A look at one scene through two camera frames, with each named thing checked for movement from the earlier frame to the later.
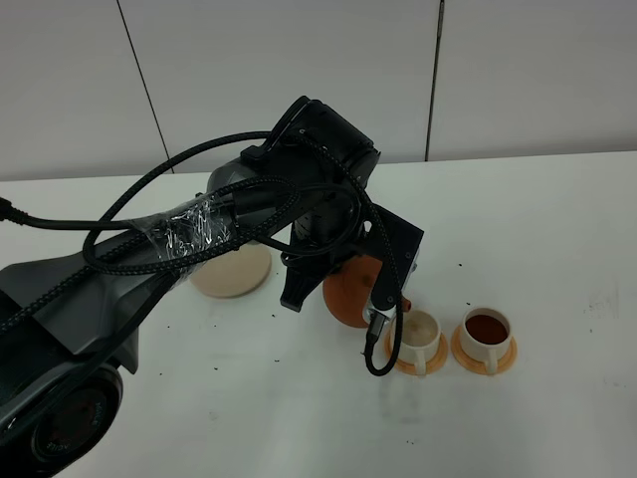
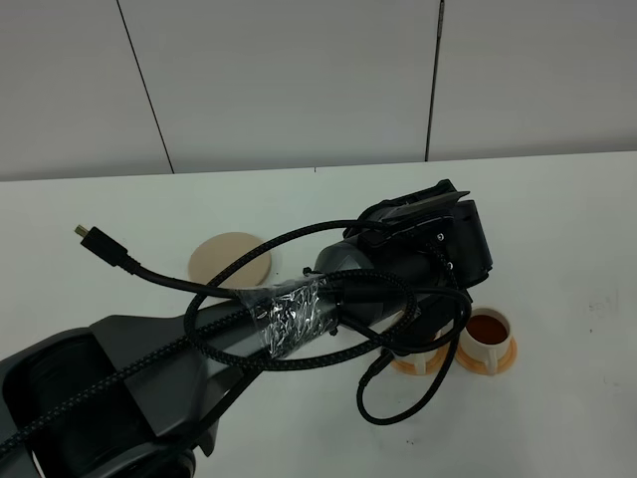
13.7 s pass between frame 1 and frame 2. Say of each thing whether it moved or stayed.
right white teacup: stayed
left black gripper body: moved
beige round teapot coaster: stayed
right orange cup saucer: stayed
